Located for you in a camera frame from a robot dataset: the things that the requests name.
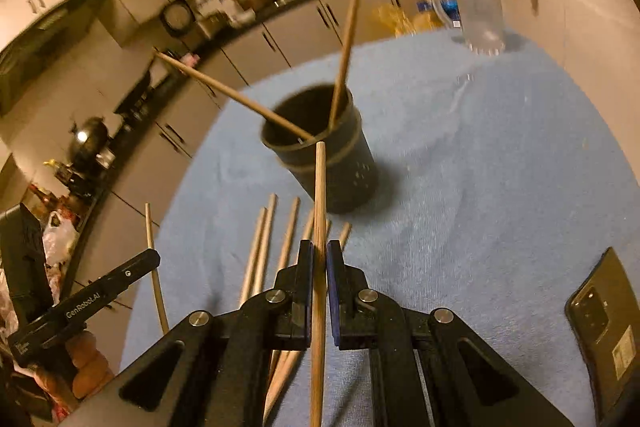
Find clear glass pitcher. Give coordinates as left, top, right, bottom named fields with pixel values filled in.
left=429, top=0, right=507, bottom=56

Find beige lower kitchen cabinets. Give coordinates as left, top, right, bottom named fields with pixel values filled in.
left=70, top=0, right=451, bottom=373

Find black smartphone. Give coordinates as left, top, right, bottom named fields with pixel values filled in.
left=565, top=247, right=640, bottom=423

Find bunch of wooden chopsticks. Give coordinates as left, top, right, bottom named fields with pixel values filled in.
left=239, top=193, right=352, bottom=423

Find wok with metal lid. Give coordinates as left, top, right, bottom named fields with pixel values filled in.
left=69, top=116, right=109, bottom=160

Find blue towel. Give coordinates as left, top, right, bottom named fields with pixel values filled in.
left=119, top=27, right=640, bottom=427

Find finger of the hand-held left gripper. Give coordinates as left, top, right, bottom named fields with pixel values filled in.
left=106, top=248, right=162, bottom=294

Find person's left hand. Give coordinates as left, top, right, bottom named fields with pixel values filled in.
left=66, top=332, right=114, bottom=401

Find long wooden chopstick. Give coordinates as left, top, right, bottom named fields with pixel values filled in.
left=152, top=49, right=316, bottom=142
left=327, top=0, right=366, bottom=130
left=144, top=203, right=170, bottom=337
left=310, top=142, right=327, bottom=427

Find yellow plastic bag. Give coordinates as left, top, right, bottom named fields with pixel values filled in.
left=374, top=3, right=442, bottom=36

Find blue plastic bag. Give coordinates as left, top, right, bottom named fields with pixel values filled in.
left=436, top=0, right=461, bottom=25

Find dark cylindrical chopstick holder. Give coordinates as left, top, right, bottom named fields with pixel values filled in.
left=259, top=83, right=379, bottom=214

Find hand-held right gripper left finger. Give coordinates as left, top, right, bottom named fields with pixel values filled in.
left=60, top=239, right=315, bottom=427

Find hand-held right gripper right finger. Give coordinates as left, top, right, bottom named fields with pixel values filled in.
left=326, top=239, right=576, bottom=427

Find white plastic bag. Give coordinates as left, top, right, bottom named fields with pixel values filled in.
left=42, top=211, right=82, bottom=269

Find rice cooker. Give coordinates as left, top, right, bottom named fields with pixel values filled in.
left=160, top=0, right=223, bottom=40

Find range hood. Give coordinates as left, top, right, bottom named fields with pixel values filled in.
left=0, top=0, right=113, bottom=112

